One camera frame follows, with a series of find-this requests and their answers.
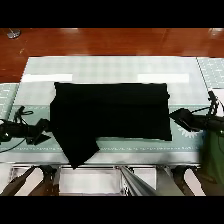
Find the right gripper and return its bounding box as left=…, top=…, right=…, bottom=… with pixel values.
left=168, top=107, right=202, bottom=133

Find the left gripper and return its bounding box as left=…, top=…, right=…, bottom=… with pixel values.
left=26, top=118, right=52, bottom=146

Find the black T-shirt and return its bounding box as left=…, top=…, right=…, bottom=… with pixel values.
left=48, top=81, right=174, bottom=170

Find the dark green garment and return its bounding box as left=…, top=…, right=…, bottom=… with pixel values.
left=199, top=129, right=224, bottom=185

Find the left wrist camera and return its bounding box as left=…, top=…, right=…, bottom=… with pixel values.
left=12, top=105, right=35, bottom=125

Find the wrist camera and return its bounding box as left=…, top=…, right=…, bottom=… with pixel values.
left=12, top=105, right=35, bottom=125
left=205, top=89, right=222, bottom=117

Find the black cable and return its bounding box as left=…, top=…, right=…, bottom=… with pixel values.
left=0, top=136, right=28, bottom=155

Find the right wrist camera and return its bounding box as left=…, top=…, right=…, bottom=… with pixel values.
left=205, top=89, right=222, bottom=117

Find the silver frame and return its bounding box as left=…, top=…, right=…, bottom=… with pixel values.
left=0, top=162, right=208, bottom=197

